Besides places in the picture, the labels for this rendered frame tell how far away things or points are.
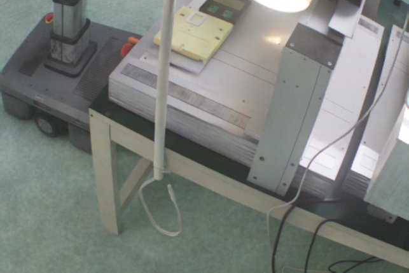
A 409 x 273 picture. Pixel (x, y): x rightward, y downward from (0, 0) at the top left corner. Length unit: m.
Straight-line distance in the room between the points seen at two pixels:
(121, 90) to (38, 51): 1.02
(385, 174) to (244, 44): 0.68
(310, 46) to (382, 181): 0.33
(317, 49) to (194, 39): 0.52
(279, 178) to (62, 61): 1.22
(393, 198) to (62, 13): 1.50
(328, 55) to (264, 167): 0.40
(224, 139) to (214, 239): 0.83
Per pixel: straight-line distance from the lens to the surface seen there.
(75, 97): 2.31
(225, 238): 2.28
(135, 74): 1.57
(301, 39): 1.19
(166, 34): 1.23
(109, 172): 1.83
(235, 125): 1.49
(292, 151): 1.37
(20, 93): 2.41
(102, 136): 1.70
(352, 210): 1.55
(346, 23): 1.25
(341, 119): 1.58
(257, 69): 1.62
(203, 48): 1.59
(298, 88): 1.23
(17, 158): 2.48
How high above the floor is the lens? 2.01
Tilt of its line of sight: 51 degrees down
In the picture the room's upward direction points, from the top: 11 degrees clockwise
